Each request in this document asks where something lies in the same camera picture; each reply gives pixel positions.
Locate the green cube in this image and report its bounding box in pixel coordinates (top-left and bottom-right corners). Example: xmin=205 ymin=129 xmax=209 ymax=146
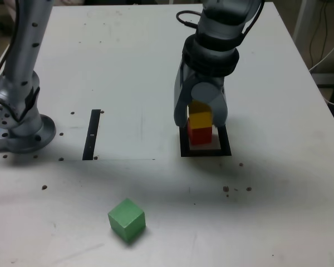
xmin=107 ymin=197 xmax=146 ymax=242

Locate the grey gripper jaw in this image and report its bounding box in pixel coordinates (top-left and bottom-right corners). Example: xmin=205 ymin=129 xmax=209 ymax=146
xmin=173 ymin=62 xmax=196 ymax=128
xmin=191 ymin=81 xmax=229 ymax=129

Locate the white frame leg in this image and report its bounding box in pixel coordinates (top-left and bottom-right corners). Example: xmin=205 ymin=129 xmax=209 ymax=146
xmin=292 ymin=0 xmax=310 ymax=42

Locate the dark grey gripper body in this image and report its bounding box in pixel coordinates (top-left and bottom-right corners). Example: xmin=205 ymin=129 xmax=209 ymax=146
xmin=193 ymin=73 xmax=227 ymax=88

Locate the black tape strip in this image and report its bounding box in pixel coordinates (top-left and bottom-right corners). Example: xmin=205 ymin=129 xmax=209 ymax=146
xmin=82 ymin=109 xmax=102 ymax=161

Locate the white background cable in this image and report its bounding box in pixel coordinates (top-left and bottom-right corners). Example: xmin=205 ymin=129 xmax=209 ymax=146
xmin=308 ymin=33 xmax=334 ymax=73

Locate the yellow cube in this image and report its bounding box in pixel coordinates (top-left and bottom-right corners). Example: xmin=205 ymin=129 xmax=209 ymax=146
xmin=188 ymin=100 xmax=213 ymax=129

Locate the black looped camera cable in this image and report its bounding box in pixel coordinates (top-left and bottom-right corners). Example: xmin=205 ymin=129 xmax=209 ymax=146
xmin=175 ymin=10 xmax=202 ymax=28

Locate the thin black background cable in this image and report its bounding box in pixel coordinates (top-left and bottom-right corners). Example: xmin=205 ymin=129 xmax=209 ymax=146
xmin=308 ymin=0 xmax=328 ymax=66

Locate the black tape square outline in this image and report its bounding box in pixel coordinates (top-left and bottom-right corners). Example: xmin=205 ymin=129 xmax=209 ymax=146
xmin=179 ymin=122 xmax=232 ymax=158

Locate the red cube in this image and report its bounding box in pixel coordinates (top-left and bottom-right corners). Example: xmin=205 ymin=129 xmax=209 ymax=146
xmin=186 ymin=116 xmax=213 ymax=146

